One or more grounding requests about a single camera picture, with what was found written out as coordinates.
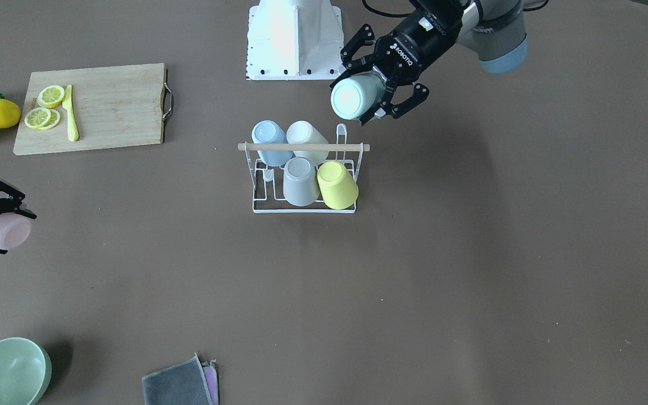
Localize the grey cup on rack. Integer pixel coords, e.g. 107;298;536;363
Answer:
283;156;321;207

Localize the yellow lemon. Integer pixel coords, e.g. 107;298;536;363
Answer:
0;99;21;129

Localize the green cup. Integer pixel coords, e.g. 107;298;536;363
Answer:
331;71;385;120

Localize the lemon slice lower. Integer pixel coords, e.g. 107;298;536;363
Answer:
24;107;52;130

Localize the purple cloth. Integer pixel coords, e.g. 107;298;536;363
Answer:
201;361;219;405

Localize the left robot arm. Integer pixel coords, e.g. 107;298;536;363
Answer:
330;1;547;125

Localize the yellow cup on rack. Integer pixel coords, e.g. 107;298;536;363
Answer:
317;161;358;210

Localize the green bowl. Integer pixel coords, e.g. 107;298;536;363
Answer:
0;337;52;404

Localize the pink cup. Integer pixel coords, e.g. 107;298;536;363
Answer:
0;213;32;250

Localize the lemon slice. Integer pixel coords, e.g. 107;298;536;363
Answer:
37;85;65;109
24;107;52;130

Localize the blue cup on rack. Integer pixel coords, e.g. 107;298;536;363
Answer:
251;120;294;167

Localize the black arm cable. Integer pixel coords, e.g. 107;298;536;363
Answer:
362;0;415;17

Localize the wooden cutting board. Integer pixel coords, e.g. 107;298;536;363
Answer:
13;62;173;156

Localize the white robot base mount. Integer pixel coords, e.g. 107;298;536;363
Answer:
245;1;344;80

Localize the lemon slice top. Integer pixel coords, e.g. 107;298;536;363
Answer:
37;85;65;109

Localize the white wire cup rack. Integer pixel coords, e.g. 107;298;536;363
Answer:
237;123;371;214

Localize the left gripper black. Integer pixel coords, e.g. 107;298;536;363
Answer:
330;1;465;125

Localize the white cup on rack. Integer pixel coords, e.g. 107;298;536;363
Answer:
286;120;329;165

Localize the yellow plastic knife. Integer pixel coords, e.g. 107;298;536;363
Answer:
62;84;79;142

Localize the grey cloth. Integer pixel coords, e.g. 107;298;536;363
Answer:
142;355;210;404

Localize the lemon slice hidden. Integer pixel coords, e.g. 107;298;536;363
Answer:
38;109;61;131

